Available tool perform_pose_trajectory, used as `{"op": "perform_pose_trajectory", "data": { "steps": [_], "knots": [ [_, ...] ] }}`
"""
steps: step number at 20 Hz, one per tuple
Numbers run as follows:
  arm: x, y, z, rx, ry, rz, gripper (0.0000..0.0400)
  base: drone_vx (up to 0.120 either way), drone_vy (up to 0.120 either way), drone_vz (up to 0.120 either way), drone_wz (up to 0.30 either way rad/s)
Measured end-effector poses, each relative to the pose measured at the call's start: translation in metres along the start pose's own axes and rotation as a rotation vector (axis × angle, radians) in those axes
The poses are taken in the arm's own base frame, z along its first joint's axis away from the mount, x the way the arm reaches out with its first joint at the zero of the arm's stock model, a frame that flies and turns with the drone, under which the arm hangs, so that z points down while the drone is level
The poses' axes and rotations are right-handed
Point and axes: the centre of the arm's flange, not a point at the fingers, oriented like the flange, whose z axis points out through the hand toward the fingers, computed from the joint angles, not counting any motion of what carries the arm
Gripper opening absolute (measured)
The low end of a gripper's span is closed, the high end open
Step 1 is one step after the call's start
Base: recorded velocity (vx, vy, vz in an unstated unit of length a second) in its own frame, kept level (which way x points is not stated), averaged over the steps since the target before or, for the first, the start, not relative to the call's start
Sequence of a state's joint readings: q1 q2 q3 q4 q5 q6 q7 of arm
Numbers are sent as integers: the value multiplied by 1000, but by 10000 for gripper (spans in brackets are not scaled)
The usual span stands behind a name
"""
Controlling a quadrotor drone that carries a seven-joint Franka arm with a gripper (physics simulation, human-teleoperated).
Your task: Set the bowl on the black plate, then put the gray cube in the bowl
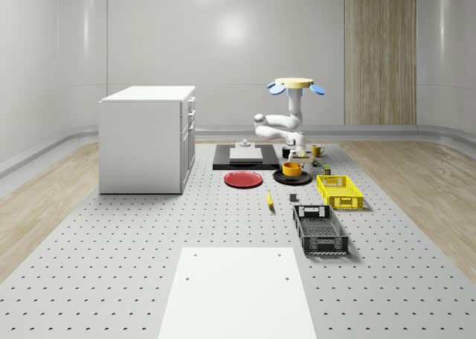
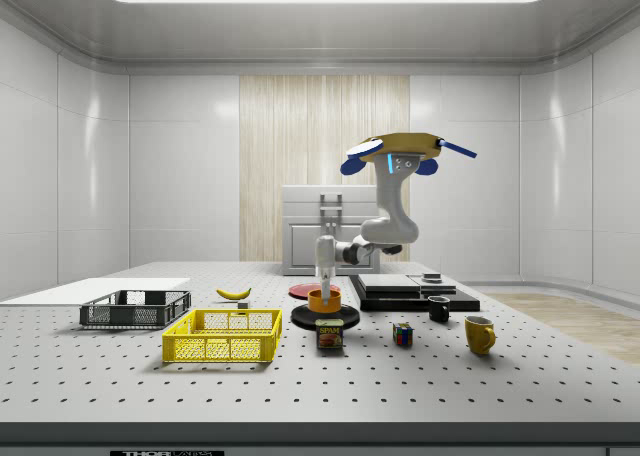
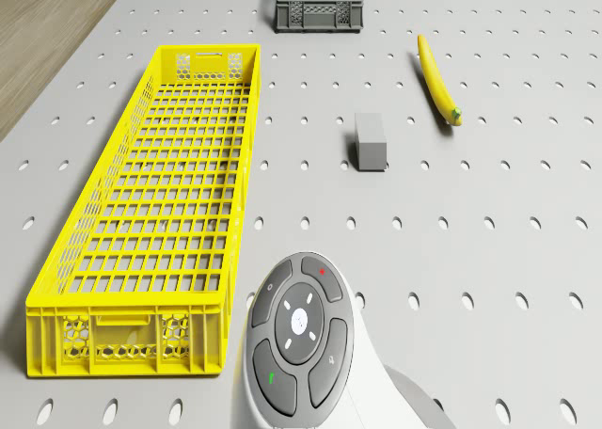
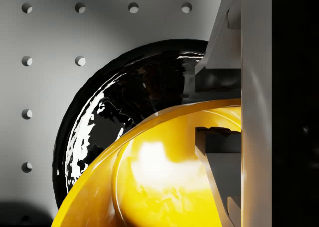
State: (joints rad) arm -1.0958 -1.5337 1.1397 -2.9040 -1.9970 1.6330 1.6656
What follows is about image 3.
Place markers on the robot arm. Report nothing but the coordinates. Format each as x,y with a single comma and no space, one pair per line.
301,325

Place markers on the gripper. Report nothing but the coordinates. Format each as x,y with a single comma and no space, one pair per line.
423,403

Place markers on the yellow basket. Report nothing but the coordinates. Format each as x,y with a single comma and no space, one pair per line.
47,344

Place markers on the dark grey basket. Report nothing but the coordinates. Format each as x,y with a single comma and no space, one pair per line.
320,12

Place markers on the banana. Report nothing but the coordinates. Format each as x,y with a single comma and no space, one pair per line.
435,78

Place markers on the grey cube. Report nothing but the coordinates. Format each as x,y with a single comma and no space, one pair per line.
371,147

